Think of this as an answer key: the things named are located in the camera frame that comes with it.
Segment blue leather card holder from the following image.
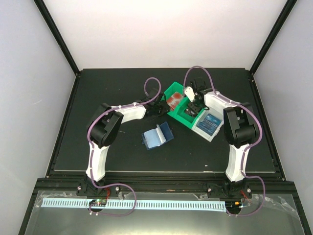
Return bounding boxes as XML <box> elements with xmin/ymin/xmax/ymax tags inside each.
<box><xmin>142</xmin><ymin>122</ymin><xmax>174</xmax><ymax>150</ymax></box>

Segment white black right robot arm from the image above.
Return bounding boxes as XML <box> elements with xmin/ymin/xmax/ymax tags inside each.
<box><xmin>183</xmin><ymin>82</ymin><xmax>263</xmax><ymax>197</ymax></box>

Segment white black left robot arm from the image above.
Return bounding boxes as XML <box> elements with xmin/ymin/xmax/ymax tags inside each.
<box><xmin>86</xmin><ymin>89</ymin><xmax>170</xmax><ymax>195</ymax></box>

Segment red white card stack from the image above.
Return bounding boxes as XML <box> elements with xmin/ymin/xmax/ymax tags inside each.
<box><xmin>166</xmin><ymin>92</ymin><xmax>183</xmax><ymax>111</ymax></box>

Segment blue card stack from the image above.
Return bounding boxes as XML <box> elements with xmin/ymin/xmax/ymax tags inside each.
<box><xmin>197</xmin><ymin>114</ymin><xmax>221</xmax><ymax>136</ymax></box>

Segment green plastic bin middle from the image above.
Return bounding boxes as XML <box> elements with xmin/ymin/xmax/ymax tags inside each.
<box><xmin>174</xmin><ymin>97</ymin><xmax>204</xmax><ymax>129</ymax></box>

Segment green plastic bin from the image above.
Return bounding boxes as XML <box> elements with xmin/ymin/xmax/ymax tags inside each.
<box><xmin>164</xmin><ymin>82</ymin><xmax>189</xmax><ymax>120</ymax></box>
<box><xmin>174</xmin><ymin>97</ymin><xmax>204</xmax><ymax>129</ymax></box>

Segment clear plastic bin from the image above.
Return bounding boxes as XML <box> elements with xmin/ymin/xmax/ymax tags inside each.
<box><xmin>191</xmin><ymin>108</ymin><xmax>224</xmax><ymax>142</ymax></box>

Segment green plastic bin left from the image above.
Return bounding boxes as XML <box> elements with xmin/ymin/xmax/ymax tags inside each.
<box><xmin>164</xmin><ymin>82</ymin><xmax>189</xmax><ymax>120</ymax></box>

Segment small circuit board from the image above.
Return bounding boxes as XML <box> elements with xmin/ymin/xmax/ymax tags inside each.
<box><xmin>89</xmin><ymin>199</ymin><xmax>107</xmax><ymax>207</ymax></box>

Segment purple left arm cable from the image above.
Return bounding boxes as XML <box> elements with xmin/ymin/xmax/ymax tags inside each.
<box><xmin>88</xmin><ymin>77</ymin><xmax>161</xmax><ymax>217</ymax></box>

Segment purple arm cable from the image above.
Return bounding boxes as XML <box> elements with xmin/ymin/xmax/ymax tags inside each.
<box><xmin>183</xmin><ymin>65</ymin><xmax>267</xmax><ymax>217</ymax></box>
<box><xmin>88</xmin><ymin>77</ymin><xmax>161</xmax><ymax>217</ymax></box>

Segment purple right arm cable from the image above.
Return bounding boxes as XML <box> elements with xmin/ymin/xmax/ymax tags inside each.
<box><xmin>183</xmin><ymin>65</ymin><xmax>267</xmax><ymax>217</ymax></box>

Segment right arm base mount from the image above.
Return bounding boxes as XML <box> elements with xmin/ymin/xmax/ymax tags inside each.
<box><xmin>206</xmin><ymin>181</ymin><xmax>252</xmax><ymax>199</ymax></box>

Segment white slotted cable duct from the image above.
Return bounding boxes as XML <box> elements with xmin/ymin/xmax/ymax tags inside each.
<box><xmin>41</xmin><ymin>198</ymin><xmax>226</xmax><ymax>212</ymax></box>

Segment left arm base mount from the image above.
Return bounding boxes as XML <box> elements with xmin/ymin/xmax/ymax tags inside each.
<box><xmin>76</xmin><ymin>179</ymin><xmax>122</xmax><ymax>197</ymax></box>

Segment black aluminium frame rail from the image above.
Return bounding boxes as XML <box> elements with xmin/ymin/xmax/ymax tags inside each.
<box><xmin>35</xmin><ymin>175</ymin><xmax>297</xmax><ymax>195</ymax></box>

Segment right frame post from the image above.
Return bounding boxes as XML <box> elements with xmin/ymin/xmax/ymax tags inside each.
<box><xmin>249</xmin><ymin>0</ymin><xmax>297</xmax><ymax>75</ymax></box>

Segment frame post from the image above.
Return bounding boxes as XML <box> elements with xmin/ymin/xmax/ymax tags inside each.
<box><xmin>33</xmin><ymin>0</ymin><xmax>80</xmax><ymax>76</ymax></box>
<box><xmin>249</xmin><ymin>0</ymin><xmax>297</xmax><ymax>75</ymax></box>

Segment left frame post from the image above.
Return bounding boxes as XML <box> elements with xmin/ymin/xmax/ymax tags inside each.
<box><xmin>33</xmin><ymin>0</ymin><xmax>80</xmax><ymax>76</ymax></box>

